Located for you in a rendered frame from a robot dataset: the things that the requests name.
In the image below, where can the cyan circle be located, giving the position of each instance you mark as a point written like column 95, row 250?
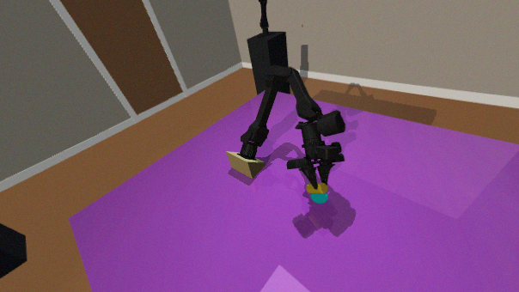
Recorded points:
column 319, row 198

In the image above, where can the yellow tall cylinder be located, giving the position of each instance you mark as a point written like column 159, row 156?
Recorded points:
column 321, row 188

